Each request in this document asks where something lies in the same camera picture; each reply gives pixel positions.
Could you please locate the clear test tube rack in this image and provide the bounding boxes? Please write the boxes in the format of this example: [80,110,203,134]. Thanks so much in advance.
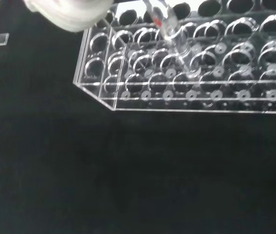
[73,0,276,115]

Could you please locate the black bench cloth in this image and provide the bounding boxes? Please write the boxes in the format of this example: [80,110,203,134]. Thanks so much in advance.
[0,0,276,234]

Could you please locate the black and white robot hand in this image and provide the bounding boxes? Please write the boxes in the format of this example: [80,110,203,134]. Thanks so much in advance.
[22,0,116,33]

